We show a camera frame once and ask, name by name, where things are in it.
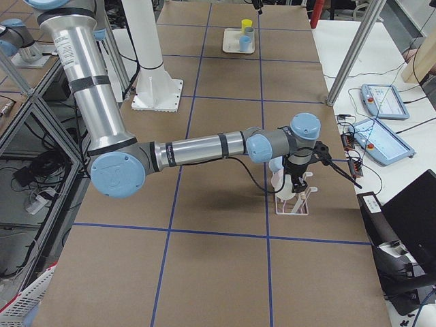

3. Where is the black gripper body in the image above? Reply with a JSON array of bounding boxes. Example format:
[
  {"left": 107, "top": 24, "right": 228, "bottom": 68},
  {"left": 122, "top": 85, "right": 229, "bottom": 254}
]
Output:
[{"left": 284, "top": 155, "right": 312, "bottom": 186}]

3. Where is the pink plastic cup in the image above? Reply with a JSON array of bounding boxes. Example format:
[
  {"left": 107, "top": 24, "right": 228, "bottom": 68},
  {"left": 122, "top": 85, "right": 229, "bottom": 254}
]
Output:
[{"left": 270, "top": 170, "right": 283, "bottom": 191}]

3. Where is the light blue plastic cup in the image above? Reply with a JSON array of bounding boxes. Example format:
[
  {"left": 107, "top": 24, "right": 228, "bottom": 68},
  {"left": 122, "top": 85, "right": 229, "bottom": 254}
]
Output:
[{"left": 268, "top": 157, "right": 283, "bottom": 174}]

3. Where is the grey plastic cup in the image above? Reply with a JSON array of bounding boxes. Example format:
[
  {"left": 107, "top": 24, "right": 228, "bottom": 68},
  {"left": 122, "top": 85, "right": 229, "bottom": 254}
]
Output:
[{"left": 243, "top": 26, "right": 254, "bottom": 42}]

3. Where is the yellow plastic cup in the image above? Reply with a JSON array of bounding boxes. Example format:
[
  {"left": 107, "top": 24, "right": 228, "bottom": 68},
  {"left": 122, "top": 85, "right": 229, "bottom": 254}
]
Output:
[{"left": 241, "top": 18, "right": 253, "bottom": 34}]

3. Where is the pale green plastic cup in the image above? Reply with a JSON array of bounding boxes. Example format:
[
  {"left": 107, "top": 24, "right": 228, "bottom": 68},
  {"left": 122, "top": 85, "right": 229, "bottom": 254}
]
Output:
[{"left": 274, "top": 174, "right": 296, "bottom": 200}]

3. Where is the far orange usb hub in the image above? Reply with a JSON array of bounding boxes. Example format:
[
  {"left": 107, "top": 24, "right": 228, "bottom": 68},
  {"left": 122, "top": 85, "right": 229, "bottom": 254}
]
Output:
[{"left": 341, "top": 133, "right": 355, "bottom": 151}]

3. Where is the orange usb hub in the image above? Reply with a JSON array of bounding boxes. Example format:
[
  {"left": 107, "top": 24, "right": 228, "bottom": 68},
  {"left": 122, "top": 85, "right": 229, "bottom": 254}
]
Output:
[
  {"left": 347, "top": 157, "right": 364, "bottom": 179},
  {"left": 341, "top": 133, "right": 355, "bottom": 151}
]

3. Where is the near orange usb hub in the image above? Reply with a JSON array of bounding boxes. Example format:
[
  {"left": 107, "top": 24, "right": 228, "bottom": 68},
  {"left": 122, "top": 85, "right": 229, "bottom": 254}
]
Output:
[{"left": 347, "top": 157, "right": 364, "bottom": 179}]

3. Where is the near blue teach pendant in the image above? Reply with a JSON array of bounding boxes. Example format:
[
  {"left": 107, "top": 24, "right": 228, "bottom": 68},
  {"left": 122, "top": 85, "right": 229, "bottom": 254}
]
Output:
[{"left": 348, "top": 117, "right": 416, "bottom": 166}]

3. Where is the blue teach pendant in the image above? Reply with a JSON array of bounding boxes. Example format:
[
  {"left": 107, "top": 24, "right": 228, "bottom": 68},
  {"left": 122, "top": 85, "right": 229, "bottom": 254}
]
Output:
[
  {"left": 348, "top": 117, "right": 416, "bottom": 166},
  {"left": 361, "top": 84, "right": 409, "bottom": 120}
]

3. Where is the far blue teach pendant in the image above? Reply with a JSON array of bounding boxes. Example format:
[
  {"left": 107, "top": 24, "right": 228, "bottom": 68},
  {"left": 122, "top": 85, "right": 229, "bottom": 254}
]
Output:
[{"left": 361, "top": 84, "right": 409, "bottom": 120}]

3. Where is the cream plastic tray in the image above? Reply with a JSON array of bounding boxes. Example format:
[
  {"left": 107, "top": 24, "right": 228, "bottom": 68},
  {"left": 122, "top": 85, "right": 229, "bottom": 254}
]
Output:
[{"left": 222, "top": 28, "right": 255, "bottom": 54}]

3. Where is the red cylinder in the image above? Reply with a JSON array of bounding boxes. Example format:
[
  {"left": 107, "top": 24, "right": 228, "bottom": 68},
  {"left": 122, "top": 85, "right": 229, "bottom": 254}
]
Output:
[{"left": 310, "top": 0, "right": 325, "bottom": 29}]

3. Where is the white perforated basket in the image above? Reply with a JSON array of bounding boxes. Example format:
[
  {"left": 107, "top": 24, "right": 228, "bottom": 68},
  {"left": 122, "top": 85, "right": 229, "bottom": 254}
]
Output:
[{"left": 1, "top": 262, "right": 57, "bottom": 326}]

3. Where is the white wire cup rack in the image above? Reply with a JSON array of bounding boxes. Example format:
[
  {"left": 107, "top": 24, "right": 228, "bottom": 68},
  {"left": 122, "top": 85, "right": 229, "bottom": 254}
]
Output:
[{"left": 274, "top": 181, "right": 318, "bottom": 215}]

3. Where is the aluminium frame post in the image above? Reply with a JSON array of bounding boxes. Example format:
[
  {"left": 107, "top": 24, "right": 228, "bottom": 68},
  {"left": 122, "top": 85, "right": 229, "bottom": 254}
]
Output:
[{"left": 326, "top": 0, "right": 387, "bottom": 107}]

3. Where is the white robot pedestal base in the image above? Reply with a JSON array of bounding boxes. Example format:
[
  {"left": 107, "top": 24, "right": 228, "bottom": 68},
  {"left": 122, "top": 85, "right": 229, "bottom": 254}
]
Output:
[{"left": 122, "top": 0, "right": 183, "bottom": 112}]

